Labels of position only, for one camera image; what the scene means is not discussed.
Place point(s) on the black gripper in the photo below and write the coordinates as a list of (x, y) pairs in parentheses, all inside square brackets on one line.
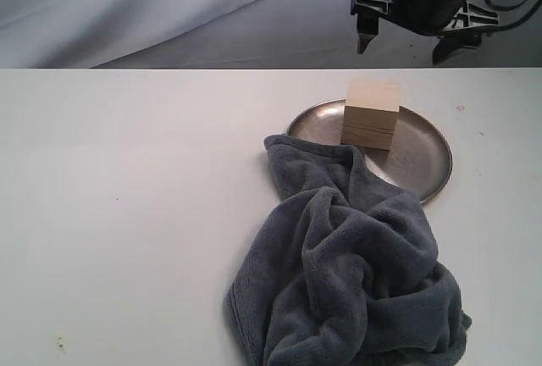
[(459, 24)]

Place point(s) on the grey-blue fleece towel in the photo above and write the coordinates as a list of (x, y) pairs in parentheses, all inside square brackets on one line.
[(344, 271)]

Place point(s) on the light wooden cube block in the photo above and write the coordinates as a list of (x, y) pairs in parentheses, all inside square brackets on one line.
[(370, 114)]

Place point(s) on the round stainless steel plate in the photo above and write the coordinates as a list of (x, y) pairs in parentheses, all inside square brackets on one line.
[(419, 160)]

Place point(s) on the white backdrop cloth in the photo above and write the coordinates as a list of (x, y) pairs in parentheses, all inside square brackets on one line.
[(198, 34)]

